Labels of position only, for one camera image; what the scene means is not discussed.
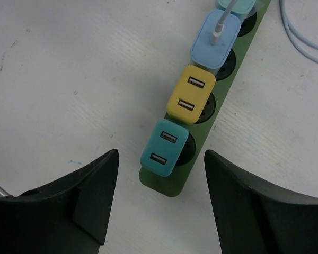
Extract yellow USB charger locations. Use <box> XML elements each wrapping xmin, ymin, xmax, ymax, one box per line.
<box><xmin>166</xmin><ymin>65</ymin><xmax>216</xmax><ymax>125</ymax></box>

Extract teal USB charger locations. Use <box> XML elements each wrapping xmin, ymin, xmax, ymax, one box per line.
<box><xmin>140</xmin><ymin>119</ymin><xmax>189</xmax><ymax>177</ymax></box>

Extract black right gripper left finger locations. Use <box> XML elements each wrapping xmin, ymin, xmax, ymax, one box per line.
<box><xmin>0</xmin><ymin>149</ymin><xmax>119</xmax><ymax>253</ymax></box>

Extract green power strip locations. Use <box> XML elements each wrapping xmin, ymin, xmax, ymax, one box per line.
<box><xmin>139</xmin><ymin>1</ymin><xmax>269</xmax><ymax>197</ymax></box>

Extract mint USB charger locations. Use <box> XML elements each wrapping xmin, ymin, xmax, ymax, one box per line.
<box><xmin>215</xmin><ymin>0</ymin><xmax>257</xmax><ymax>17</ymax></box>

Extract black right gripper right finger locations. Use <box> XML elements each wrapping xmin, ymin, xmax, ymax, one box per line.
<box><xmin>204</xmin><ymin>150</ymin><xmax>318</xmax><ymax>253</ymax></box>

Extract light blue USB charger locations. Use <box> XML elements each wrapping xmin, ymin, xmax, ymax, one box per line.
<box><xmin>190</xmin><ymin>9</ymin><xmax>241</xmax><ymax>73</ymax></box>

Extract light blue charging cable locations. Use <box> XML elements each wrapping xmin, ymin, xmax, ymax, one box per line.
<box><xmin>212</xmin><ymin>0</ymin><xmax>318</xmax><ymax>67</ymax></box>

